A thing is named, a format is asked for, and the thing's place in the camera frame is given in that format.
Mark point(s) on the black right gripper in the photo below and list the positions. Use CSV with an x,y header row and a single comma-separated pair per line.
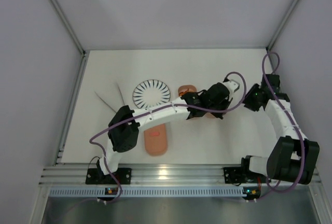
x,y
251,100

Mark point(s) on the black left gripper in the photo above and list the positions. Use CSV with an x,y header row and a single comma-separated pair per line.
x,y
224,102

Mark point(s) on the light pink lid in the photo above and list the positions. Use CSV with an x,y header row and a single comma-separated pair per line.
x,y
211,116

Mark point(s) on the pink divided lunch box tray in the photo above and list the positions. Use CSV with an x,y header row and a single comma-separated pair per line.
x,y
187,88

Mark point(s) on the orange fried shrimp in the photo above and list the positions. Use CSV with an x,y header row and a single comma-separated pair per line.
x,y
182,94

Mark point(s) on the pink lunch box lid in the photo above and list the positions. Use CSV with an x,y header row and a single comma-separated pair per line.
x,y
155,140

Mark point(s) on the metal serving tongs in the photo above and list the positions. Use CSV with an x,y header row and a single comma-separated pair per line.
x,y
111,96

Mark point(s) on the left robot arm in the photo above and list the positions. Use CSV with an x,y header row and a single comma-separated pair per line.
x,y
127,123

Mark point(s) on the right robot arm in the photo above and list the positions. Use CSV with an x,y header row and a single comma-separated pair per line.
x,y
293,153

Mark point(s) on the blue striped white plate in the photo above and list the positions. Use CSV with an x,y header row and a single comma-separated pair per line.
x,y
151,93

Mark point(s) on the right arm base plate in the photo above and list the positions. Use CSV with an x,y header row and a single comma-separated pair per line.
x,y
239,175

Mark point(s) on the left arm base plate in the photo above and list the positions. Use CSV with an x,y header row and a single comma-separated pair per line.
x,y
94,177

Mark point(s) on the aluminium mounting rail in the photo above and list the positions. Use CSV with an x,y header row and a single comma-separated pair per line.
x,y
141,175

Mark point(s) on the left aluminium frame post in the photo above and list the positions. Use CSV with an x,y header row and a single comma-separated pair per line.
x,y
65,22

